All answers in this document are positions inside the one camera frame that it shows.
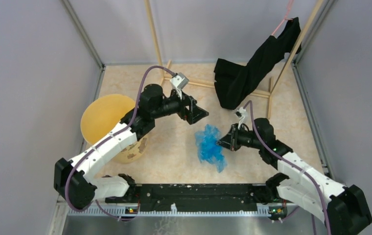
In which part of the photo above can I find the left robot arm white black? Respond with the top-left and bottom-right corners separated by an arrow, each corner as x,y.
54,84 -> 209,212

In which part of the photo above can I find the white slotted cable duct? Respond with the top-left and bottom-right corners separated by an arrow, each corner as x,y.
68,204 -> 271,217

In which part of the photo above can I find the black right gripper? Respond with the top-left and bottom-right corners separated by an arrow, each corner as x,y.
215,123 -> 263,151

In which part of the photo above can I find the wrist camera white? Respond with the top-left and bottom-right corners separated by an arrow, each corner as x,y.
234,107 -> 248,121
169,73 -> 189,97

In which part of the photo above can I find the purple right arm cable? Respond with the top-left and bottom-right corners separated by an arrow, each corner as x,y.
243,99 -> 332,235

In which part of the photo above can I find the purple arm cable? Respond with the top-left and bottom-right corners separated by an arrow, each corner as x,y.
64,65 -> 178,213
243,99 -> 332,235

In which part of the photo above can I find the yellow paper trash bin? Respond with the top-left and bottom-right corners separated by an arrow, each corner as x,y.
80,94 -> 148,164

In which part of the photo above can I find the blue plastic trash bag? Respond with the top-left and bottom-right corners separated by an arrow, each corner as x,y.
194,124 -> 227,173

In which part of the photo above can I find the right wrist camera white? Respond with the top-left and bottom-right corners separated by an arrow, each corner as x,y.
234,107 -> 248,121

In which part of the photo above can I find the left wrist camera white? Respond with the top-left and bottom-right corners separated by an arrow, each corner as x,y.
169,73 -> 189,97

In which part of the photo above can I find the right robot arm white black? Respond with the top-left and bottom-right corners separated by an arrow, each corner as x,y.
216,118 -> 372,235

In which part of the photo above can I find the pink hanger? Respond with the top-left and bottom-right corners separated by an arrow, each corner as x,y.
271,0 -> 294,36

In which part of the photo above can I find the wooden drying rack frame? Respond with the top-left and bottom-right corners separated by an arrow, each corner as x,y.
143,0 -> 325,118

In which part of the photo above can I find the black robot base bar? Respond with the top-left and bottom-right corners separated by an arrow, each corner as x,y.
105,184 -> 288,214

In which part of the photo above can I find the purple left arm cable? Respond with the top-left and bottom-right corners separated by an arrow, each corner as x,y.
64,65 -> 178,213

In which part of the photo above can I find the black cloth garment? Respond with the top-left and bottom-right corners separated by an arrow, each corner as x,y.
214,17 -> 301,110

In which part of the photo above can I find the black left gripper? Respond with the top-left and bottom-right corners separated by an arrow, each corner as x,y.
151,86 -> 208,123

